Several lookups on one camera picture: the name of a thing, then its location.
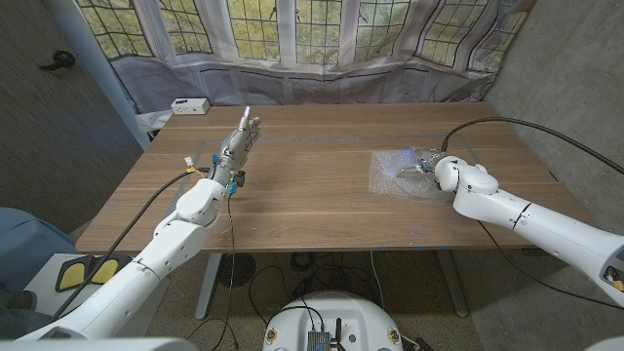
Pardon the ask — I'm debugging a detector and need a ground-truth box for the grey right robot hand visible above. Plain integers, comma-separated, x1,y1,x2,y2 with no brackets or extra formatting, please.
397,145,448,179

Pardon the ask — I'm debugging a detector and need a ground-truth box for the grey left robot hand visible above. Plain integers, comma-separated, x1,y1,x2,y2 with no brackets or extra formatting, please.
212,105,262,186

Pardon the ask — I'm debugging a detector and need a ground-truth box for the clear bubble wrap sheet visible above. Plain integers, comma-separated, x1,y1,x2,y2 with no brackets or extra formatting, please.
368,149,457,206

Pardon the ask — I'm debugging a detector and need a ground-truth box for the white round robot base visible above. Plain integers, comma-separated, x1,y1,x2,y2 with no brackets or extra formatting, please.
261,291,405,351

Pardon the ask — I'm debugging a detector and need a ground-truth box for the small white box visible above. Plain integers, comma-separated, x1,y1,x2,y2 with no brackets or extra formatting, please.
170,97,212,116

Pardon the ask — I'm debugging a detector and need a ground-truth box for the grey tape outline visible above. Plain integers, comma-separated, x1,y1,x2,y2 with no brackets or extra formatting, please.
148,134,493,250

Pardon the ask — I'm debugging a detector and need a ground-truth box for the round black floor fan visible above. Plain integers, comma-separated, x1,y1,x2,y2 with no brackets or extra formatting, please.
217,252,257,289

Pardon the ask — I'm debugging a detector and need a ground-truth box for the printed window backdrop cloth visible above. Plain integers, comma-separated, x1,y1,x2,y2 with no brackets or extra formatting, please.
75,0,537,140

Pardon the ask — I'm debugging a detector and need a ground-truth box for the white table leg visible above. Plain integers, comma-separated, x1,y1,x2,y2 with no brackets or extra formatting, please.
435,249,470,318
194,252,223,321

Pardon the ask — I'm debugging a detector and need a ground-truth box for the black yellow foot pedal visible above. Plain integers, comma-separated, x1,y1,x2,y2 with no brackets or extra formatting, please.
55,254,124,293

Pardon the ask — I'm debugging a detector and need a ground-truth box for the blue fabric seat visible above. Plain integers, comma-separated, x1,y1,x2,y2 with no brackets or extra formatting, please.
0,207,79,337

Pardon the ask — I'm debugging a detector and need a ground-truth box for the white pedal platform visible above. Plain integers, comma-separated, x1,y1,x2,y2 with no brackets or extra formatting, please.
23,252,172,337

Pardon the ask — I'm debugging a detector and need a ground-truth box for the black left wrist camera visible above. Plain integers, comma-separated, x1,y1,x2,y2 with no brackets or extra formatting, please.
227,170,248,195

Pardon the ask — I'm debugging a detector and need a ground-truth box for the white connector with wires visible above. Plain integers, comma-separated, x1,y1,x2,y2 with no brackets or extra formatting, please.
183,155,211,176

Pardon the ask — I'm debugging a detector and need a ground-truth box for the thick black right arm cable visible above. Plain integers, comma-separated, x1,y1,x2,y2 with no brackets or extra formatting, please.
440,116,624,176

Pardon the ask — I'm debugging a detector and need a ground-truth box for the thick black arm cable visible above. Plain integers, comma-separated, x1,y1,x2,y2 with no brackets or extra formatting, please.
48,167,214,323
440,116,624,176

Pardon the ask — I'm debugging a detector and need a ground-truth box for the thin black left wrist cable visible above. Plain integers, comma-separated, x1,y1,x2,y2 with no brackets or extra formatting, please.
209,192,240,351

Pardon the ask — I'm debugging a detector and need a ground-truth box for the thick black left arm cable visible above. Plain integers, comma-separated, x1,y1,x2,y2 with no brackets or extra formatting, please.
48,167,214,323

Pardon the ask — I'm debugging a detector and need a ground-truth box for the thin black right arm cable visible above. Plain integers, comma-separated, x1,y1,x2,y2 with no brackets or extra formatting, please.
475,219,624,312

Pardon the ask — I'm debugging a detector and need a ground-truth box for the black floor cable bundle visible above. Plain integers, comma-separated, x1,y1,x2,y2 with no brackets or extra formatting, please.
248,251,371,313

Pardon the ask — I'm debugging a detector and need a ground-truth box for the pale blue door frame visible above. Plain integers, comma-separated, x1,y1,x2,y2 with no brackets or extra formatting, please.
38,0,151,150

